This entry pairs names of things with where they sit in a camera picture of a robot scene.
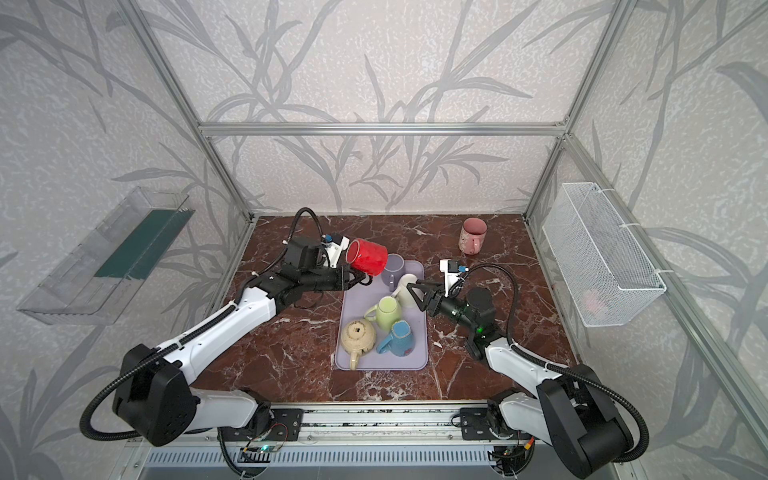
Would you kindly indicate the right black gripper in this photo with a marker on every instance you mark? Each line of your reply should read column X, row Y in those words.
column 438, row 300

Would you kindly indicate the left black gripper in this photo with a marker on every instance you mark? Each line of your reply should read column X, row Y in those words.
column 345, row 278

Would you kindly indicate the red mug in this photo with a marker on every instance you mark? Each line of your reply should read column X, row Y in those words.
column 366, row 256

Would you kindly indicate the pink patterned mug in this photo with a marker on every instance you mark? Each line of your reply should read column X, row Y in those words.
column 472, row 236

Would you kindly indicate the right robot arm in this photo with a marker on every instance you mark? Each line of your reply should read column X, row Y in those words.
column 586, row 423

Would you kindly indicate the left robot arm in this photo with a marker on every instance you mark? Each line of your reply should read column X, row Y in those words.
column 157, row 399

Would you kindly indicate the white mug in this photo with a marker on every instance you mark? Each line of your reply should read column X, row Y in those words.
column 402, row 294

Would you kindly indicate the lavender mug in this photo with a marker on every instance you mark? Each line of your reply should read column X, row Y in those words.
column 393, row 271

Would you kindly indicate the light green mug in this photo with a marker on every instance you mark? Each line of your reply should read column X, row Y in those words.
column 385, row 313

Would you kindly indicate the blue mug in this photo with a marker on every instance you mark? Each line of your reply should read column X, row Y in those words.
column 400, row 340

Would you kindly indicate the lavender plastic tray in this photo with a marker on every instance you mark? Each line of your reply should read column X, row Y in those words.
column 356, row 302

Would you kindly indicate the cream teapot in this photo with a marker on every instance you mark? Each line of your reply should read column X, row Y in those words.
column 357, row 338

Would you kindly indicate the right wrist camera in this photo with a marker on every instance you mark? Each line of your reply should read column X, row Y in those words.
column 454, row 276

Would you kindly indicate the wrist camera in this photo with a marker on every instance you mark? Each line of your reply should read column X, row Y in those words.
column 334, row 245
column 454, row 276

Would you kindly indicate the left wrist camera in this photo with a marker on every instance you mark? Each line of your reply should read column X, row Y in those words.
column 334, row 245

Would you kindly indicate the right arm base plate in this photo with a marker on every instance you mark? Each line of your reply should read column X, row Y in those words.
column 480, row 423

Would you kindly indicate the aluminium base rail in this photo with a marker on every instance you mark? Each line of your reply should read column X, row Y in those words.
column 355, row 423

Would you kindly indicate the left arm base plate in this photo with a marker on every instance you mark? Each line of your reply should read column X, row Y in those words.
column 281, row 424

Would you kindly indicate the white wire mesh basket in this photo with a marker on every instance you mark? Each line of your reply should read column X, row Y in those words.
column 608, row 275

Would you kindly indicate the clear plastic wall bin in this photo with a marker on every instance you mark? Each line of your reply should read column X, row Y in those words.
column 94, row 284

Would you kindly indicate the aluminium cage frame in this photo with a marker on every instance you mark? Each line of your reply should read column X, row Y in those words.
column 734, row 381

